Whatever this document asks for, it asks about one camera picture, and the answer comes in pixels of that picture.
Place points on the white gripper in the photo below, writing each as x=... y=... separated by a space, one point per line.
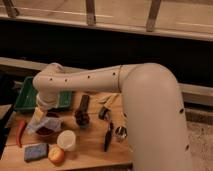
x=45 y=101

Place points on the orange apple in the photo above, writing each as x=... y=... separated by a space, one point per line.
x=56 y=155

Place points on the red chili pepper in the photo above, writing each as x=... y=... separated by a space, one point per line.
x=20 y=129

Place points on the white cup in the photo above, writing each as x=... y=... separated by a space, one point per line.
x=67 y=140

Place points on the small dark clip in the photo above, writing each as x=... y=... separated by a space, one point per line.
x=104 y=113

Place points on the green plastic tray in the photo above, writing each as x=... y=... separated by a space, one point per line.
x=26 y=100

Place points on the brown red bowl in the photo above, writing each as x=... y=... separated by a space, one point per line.
x=49 y=125

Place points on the blue sponge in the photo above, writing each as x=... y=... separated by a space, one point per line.
x=36 y=152

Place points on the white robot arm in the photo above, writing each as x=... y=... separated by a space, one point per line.
x=152 y=102

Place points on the small metal cup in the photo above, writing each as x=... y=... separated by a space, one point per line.
x=120 y=133

